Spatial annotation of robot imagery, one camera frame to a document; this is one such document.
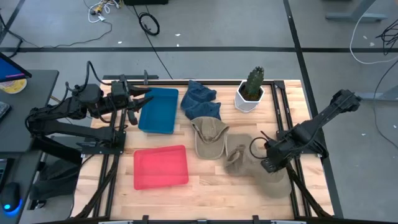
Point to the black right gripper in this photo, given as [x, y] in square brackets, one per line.
[278, 151]

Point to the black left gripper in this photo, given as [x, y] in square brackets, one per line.
[119, 93]

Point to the khaki baseball cap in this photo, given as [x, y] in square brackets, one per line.
[208, 137]

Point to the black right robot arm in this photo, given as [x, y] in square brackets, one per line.
[326, 115]

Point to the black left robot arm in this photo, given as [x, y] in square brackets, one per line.
[62, 127]

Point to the blue plastic bin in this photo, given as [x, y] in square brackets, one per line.
[158, 112]

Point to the white faceted plant pot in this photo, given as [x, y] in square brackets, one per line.
[244, 104]

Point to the red translucent plastic bin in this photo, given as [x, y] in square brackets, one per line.
[160, 168]

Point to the green cactus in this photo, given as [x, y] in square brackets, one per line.
[255, 81]

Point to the black floor box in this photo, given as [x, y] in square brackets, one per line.
[146, 2]

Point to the grey desk foot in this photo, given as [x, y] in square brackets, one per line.
[373, 96]

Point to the black side desk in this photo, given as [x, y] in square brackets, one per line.
[28, 109]

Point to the black bag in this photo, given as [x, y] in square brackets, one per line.
[56, 180]

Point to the yellow bowl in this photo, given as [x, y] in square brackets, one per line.
[15, 87]

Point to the computer monitor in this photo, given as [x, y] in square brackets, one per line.
[9, 70]

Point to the black keyboard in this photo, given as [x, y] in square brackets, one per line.
[3, 110]

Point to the grey desk leg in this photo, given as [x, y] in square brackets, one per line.
[354, 15]

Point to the black computer mouse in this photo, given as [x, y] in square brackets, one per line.
[9, 196]

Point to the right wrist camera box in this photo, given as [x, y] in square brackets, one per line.
[269, 165]

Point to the black aluminium table frame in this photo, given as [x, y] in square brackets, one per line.
[130, 76]

